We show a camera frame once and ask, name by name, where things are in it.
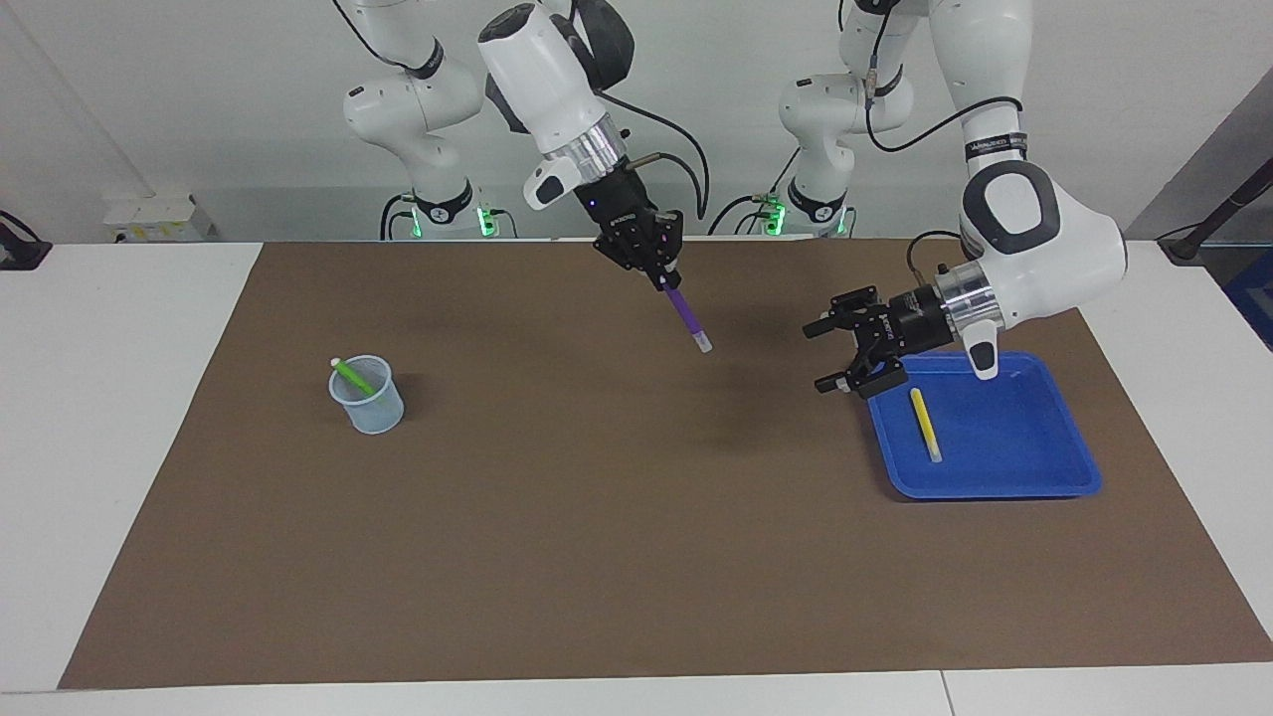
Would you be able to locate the white wall socket box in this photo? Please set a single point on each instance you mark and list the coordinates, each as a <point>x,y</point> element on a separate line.
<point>159,219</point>

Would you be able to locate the brown table mat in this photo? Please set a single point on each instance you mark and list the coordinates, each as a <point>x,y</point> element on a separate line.
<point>636,497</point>

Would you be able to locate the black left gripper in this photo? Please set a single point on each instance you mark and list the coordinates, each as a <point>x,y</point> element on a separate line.
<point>910,323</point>

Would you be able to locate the blue plastic tray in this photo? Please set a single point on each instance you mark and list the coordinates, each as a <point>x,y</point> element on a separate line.
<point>1004,438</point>

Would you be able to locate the black clamp base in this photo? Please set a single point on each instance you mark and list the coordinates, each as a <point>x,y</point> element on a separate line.
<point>20,249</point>

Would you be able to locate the yellow pen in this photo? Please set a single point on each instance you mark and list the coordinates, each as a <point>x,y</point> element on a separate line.
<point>926,426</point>

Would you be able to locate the green pen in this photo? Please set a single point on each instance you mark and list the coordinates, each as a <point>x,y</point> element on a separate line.
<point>353,377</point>

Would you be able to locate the purple pen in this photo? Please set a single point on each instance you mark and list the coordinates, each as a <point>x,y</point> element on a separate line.
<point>688,318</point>

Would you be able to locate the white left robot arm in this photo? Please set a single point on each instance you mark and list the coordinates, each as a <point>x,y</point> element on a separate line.
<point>1054,259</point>

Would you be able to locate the blue object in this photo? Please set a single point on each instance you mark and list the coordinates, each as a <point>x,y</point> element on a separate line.
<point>1255,298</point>

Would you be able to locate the black stand pole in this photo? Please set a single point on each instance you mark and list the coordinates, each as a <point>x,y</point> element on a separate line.
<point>1223,209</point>

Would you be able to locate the translucent plastic cup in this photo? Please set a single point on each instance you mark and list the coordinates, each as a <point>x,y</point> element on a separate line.
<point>368,413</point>

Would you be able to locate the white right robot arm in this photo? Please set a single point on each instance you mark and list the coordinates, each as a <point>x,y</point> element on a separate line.
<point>542,70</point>

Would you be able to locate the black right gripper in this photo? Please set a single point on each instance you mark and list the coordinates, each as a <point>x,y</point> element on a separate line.
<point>617,209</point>

